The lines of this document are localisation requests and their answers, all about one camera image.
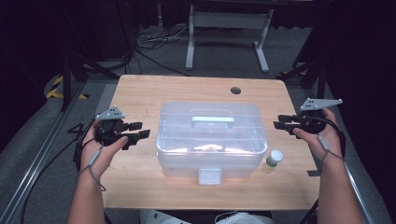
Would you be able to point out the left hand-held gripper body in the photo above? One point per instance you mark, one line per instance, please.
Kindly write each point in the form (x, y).
(110, 127)

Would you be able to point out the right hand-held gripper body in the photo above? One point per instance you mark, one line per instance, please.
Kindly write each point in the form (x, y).
(311, 124)

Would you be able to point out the clear plastic storage box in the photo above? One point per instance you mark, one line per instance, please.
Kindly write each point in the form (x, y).
(211, 140)

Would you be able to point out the person's right hand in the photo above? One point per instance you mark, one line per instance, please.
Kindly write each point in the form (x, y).
(333, 141)

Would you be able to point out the person's left hand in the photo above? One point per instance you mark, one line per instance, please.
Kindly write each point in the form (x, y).
(102, 158)

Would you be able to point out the black floor tape mark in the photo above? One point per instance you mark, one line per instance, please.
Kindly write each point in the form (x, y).
(77, 129)

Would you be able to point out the black metal stand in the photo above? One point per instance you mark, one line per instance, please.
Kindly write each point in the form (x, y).
(67, 81)
(320, 77)

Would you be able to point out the dark floor tape piece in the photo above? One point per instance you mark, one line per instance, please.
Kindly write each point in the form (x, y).
(313, 173)

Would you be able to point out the yellow black hazard tape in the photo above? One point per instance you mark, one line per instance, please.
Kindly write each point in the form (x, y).
(53, 92)

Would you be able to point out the person's white clothing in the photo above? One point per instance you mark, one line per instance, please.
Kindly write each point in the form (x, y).
(243, 218)

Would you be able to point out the aluminium floor rail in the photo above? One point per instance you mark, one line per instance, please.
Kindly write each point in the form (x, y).
(358, 199)
(40, 158)

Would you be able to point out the grey metal desk frame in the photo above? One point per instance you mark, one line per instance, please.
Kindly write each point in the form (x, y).
(229, 20)

